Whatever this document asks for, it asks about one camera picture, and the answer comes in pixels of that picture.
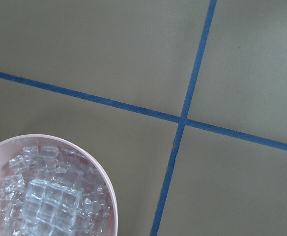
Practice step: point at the ice cubes pile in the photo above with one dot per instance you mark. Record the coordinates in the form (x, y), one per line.
(52, 191)

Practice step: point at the pink bowl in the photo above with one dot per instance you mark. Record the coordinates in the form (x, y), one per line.
(11, 147)

